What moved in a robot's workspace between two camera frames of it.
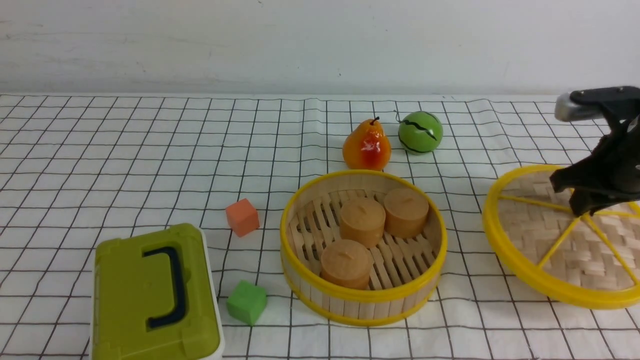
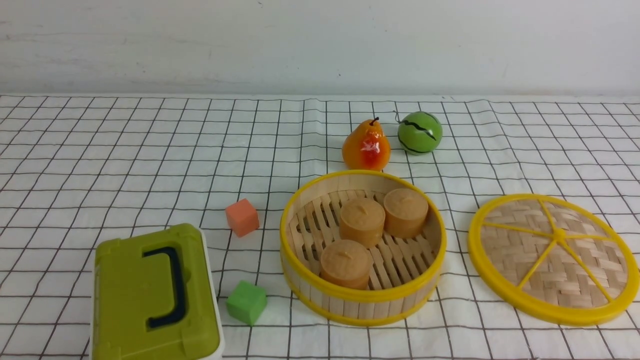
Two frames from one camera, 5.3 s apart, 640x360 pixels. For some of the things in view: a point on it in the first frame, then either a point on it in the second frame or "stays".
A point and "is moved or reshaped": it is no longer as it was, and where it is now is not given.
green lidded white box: x=155 y=296 stays
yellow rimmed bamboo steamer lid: x=591 y=260 is moved or reshaped
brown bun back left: x=362 y=220 stays
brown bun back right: x=406 y=212 stays
